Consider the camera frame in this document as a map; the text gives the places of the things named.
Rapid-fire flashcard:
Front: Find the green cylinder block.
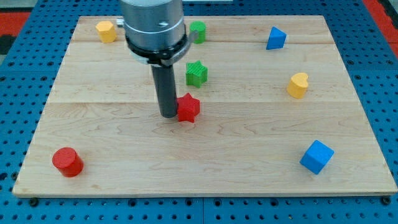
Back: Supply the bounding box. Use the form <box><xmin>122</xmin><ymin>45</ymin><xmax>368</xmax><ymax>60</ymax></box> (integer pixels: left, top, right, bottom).
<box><xmin>189</xmin><ymin>21</ymin><xmax>206</xmax><ymax>44</ymax></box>

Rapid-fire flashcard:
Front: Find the yellow hexagon block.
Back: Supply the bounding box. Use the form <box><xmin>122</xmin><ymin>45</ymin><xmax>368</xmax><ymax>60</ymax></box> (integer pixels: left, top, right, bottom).
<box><xmin>95</xmin><ymin>21</ymin><xmax>117</xmax><ymax>44</ymax></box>

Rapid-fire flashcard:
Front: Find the yellow heart block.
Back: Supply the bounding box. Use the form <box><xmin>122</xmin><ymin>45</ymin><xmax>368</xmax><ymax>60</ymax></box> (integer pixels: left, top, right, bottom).
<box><xmin>287</xmin><ymin>72</ymin><xmax>308</xmax><ymax>99</ymax></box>

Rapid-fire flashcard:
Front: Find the blue cube block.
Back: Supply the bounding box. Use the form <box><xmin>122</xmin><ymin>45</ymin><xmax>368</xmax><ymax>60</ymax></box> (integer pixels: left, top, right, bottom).
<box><xmin>300</xmin><ymin>140</ymin><xmax>335</xmax><ymax>175</ymax></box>

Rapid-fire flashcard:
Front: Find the red cylinder block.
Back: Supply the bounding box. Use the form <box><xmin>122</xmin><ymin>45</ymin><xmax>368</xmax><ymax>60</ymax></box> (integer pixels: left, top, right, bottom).
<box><xmin>52</xmin><ymin>147</ymin><xmax>84</xmax><ymax>177</ymax></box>

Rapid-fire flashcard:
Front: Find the blue triangle block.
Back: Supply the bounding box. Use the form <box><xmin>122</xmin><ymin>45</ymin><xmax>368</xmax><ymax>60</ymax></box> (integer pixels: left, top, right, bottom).
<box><xmin>266</xmin><ymin>27</ymin><xmax>287</xmax><ymax>50</ymax></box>

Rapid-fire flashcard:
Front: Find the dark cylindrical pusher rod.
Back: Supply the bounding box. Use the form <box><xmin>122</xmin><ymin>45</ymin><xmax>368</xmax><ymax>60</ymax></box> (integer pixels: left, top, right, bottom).
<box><xmin>151</xmin><ymin>65</ymin><xmax>177</xmax><ymax>118</ymax></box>

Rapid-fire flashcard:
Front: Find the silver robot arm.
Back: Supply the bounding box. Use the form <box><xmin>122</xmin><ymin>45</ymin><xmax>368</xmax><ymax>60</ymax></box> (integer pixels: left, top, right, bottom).
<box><xmin>119</xmin><ymin>0</ymin><xmax>199</xmax><ymax>67</ymax></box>

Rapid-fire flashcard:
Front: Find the green star block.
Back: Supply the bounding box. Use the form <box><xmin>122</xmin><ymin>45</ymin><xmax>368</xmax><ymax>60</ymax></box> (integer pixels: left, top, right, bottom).
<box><xmin>185</xmin><ymin>60</ymin><xmax>208</xmax><ymax>88</ymax></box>

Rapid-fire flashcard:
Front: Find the wooden board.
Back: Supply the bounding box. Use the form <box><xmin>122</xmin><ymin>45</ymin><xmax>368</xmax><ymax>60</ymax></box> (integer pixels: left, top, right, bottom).
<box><xmin>13</xmin><ymin>16</ymin><xmax>397</xmax><ymax>198</ymax></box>

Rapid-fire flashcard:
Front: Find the red star block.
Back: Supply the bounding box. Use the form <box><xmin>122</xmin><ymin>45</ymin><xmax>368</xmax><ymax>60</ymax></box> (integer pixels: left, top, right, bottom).
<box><xmin>177</xmin><ymin>93</ymin><xmax>200</xmax><ymax>123</ymax></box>

